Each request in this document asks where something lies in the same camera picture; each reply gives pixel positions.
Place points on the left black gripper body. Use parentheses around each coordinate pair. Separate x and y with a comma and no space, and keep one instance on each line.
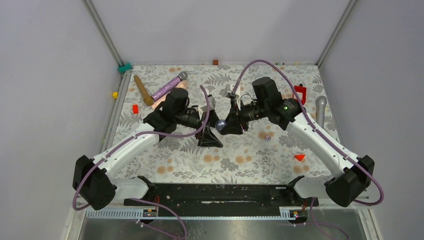
(190,118)

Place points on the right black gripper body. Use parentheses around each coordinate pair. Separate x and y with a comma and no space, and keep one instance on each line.
(252,112)

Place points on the purple earbud case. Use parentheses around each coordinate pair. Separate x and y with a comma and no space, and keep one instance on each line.
(220,125)

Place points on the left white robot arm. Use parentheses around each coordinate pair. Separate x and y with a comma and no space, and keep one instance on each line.
(95,179)

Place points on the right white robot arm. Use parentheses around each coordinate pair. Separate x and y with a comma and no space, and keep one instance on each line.
(350,174)

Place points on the pink toy microphone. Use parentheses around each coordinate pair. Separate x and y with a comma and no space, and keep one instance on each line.
(181,85)

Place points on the purple glitter toy microphone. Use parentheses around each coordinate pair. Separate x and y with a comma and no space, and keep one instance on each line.
(182,76)

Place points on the brown toy microphone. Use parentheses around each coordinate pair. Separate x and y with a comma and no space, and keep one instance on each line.
(146,97)

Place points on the red square box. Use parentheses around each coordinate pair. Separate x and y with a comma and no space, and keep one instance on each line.
(301,91)

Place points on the red small block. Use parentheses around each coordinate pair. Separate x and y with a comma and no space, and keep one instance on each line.
(135,109)

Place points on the red triangle block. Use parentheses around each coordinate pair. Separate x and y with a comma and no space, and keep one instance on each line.
(300,157)

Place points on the silver toy microphone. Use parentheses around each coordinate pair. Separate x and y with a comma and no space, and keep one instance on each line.
(320,104)

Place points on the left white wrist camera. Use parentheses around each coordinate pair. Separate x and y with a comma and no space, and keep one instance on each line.
(207,105)

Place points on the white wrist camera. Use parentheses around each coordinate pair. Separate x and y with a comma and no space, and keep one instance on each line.
(234,95)
(207,105)

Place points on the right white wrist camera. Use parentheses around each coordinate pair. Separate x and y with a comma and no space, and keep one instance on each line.
(234,95)

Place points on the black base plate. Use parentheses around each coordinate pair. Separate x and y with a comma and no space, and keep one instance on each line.
(226,200)

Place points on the teal corner bracket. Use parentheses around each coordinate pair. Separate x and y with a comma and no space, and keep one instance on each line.
(124,68)

